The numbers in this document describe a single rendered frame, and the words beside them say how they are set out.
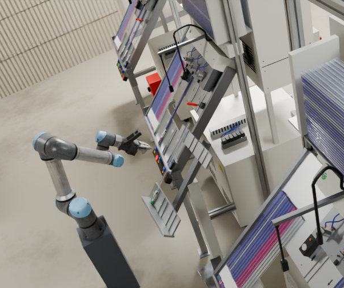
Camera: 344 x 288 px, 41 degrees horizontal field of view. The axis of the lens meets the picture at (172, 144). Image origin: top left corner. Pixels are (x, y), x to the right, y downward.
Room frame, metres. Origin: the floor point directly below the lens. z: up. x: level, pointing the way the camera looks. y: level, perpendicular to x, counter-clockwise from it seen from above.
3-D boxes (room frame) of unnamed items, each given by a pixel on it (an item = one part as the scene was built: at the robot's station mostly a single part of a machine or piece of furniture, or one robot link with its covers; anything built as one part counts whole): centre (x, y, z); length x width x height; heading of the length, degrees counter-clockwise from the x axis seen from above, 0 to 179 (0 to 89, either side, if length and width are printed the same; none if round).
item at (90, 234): (2.01, 0.61, 0.60); 0.15 x 0.15 x 0.10
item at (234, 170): (2.45, -0.55, 0.31); 0.70 x 0.65 x 0.62; 4
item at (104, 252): (2.01, 0.61, 0.28); 0.18 x 0.18 x 0.55; 12
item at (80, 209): (2.01, 0.62, 0.72); 0.13 x 0.12 x 0.14; 37
